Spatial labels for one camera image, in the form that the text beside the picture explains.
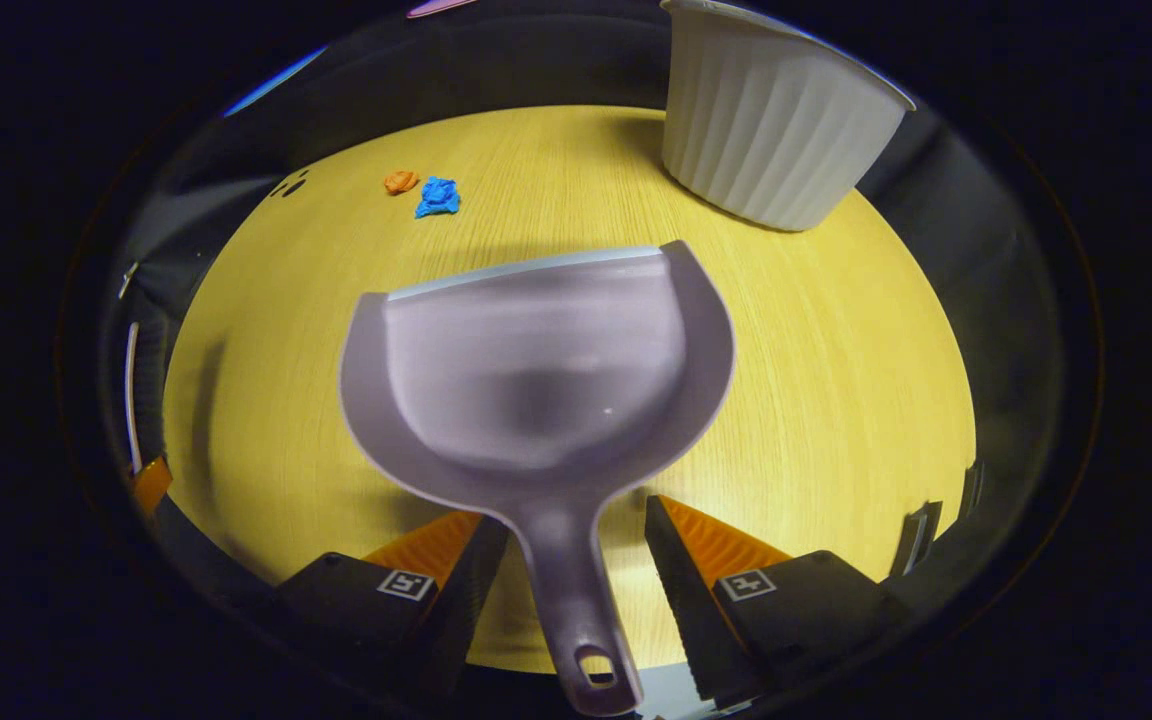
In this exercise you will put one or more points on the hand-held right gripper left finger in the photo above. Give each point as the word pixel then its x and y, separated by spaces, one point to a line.
pixel 471 590

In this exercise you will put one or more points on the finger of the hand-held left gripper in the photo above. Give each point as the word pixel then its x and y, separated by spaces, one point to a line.
pixel 151 485

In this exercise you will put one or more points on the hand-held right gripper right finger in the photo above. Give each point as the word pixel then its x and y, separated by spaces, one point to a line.
pixel 686 600

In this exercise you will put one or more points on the light purple dustpan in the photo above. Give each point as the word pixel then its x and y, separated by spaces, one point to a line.
pixel 536 380

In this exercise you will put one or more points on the orange paper trash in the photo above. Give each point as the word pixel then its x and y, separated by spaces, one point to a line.
pixel 401 182

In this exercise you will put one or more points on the blue paper trash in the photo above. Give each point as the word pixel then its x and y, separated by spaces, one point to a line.
pixel 438 197

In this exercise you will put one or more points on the white ribbed garbage bin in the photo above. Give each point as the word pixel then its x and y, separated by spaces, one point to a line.
pixel 776 130

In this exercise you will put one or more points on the yellow wooden desktop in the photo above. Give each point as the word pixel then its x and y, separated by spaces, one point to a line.
pixel 836 380

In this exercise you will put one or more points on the small metal clip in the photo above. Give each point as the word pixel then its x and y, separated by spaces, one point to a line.
pixel 128 280

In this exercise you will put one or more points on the black desk edge bracket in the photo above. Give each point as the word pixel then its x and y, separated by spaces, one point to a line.
pixel 916 540
pixel 972 488

